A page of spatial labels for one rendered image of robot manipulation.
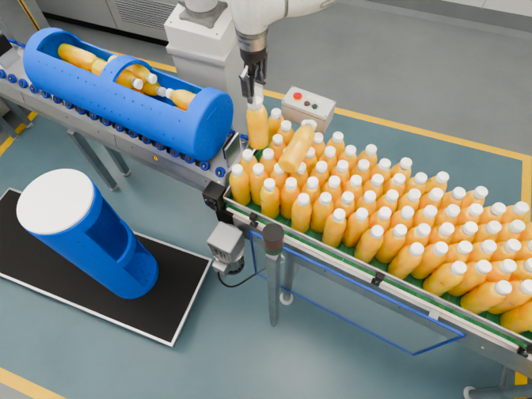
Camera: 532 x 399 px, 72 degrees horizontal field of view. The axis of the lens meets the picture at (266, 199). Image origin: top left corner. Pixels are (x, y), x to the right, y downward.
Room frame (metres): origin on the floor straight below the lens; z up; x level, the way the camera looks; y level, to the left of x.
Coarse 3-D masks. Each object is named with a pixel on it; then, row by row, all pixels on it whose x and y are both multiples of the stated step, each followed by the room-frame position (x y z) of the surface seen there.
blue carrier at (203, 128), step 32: (64, 32) 1.45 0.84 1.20; (32, 64) 1.28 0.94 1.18; (64, 64) 1.23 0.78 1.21; (128, 64) 1.20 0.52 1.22; (64, 96) 1.18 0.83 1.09; (96, 96) 1.09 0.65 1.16; (128, 96) 1.05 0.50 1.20; (160, 96) 1.24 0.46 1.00; (224, 96) 1.04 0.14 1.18; (128, 128) 1.02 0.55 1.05; (160, 128) 0.93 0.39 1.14; (192, 128) 0.88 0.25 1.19; (224, 128) 1.01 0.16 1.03
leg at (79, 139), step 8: (72, 136) 1.38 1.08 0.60; (80, 136) 1.40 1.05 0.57; (80, 144) 1.37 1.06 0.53; (88, 144) 1.41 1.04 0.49; (88, 152) 1.38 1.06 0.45; (88, 160) 1.39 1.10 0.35; (96, 160) 1.39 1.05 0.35; (96, 168) 1.38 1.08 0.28; (104, 168) 1.40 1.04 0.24; (104, 176) 1.38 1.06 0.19; (112, 184) 1.39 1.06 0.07
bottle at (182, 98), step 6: (174, 90) 1.13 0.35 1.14; (180, 90) 1.11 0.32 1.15; (186, 90) 1.12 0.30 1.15; (174, 96) 1.09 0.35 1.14; (180, 96) 1.08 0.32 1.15; (186, 96) 1.08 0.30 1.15; (192, 96) 1.08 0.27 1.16; (174, 102) 1.08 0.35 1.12; (180, 102) 1.07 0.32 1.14; (186, 102) 1.06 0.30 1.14; (186, 108) 1.05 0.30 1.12
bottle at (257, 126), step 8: (248, 112) 0.87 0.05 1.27; (256, 112) 0.86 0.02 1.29; (264, 112) 0.87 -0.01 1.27; (248, 120) 0.86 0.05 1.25; (256, 120) 0.84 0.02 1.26; (264, 120) 0.85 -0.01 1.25; (248, 128) 0.86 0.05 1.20; (256, 128) 0.84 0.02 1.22; (264, 128) 0.85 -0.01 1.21; (256, 136) 0.84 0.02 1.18; (264, 136) 0.85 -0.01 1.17; (256, 144) 0.84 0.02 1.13; (264, 144) 0.85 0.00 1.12
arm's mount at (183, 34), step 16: (224, 0) 1.75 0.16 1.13; (176, 16) 1.65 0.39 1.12; (224, 16) 1.64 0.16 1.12; (176, 32) 1.57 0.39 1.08; (192, 32) 1.54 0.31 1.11; (208, 32) 1.53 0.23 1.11; (224, 32) 1.53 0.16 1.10; (192, 48) 1.54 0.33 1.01; (208, 48) 1.51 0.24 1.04; (224, 48) 1.51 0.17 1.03
